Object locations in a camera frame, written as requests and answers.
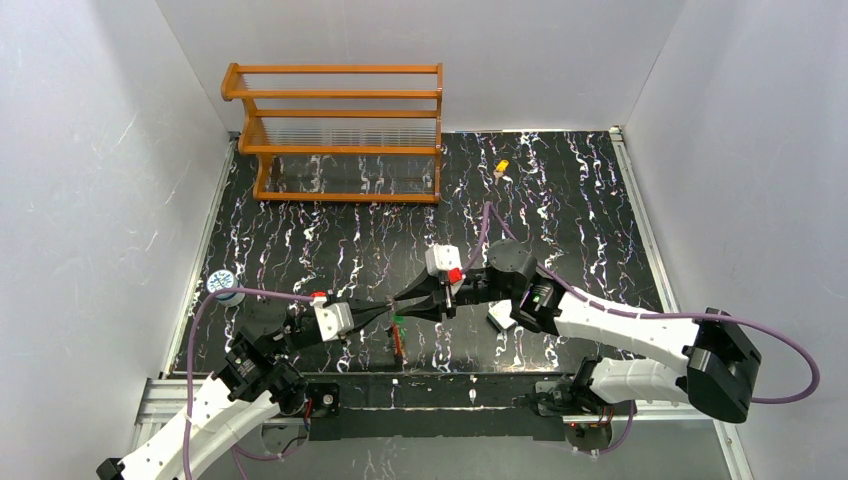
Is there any red white key ring bundle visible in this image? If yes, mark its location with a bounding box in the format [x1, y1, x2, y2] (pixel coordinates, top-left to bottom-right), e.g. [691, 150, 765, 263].
[387, 314, 409, 362]

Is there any yellow tagged key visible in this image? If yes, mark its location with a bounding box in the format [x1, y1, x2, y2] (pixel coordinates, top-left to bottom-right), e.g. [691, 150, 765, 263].
[492, 159, 512, 186]

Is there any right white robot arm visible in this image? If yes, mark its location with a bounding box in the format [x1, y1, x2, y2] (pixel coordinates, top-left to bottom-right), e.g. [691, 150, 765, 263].
[395, 240, 762, 424]

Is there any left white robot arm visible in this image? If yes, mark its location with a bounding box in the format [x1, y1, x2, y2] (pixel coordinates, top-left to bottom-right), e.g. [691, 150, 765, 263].
[96, 295, 391, 479]

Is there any white card box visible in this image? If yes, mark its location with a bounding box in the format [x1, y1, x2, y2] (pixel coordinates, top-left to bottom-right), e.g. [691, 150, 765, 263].
[486, 300, 517, 332]

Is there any blue white round tin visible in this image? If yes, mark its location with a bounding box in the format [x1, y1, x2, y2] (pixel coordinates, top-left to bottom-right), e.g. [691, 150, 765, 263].
[206, 269, 245, 308]

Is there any orange wooden rack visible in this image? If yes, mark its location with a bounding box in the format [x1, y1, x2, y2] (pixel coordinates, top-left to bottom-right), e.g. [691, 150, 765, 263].
[220, 62, 444, 204]

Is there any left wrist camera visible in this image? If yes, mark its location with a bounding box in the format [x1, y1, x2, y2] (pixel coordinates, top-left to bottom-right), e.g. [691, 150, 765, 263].
[311, 292, 354, 342]

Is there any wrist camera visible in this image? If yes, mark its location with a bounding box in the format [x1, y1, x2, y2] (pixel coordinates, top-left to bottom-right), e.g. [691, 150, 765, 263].
[311, 292, 354, 342]
[425, 244, 464, 286]

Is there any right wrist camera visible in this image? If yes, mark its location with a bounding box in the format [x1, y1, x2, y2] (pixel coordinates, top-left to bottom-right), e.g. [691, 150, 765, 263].
[425, 244, 464, 286]

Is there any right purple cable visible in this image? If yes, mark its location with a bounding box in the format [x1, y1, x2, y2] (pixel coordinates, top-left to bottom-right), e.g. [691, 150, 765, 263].
[457, 201, 821, 456]

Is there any purple cable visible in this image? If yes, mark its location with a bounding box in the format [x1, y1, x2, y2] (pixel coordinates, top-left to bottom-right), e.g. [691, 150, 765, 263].
[457, 201, 821, 456]
[182, 287, 326, 480]

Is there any aluminium frame rail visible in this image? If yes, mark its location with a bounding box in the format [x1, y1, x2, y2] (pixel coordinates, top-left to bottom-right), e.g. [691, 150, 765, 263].
[608, 125, 754, 480]

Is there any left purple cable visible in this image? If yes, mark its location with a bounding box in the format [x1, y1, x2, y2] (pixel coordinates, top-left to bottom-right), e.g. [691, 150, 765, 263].
[182, 287, 326, 480]

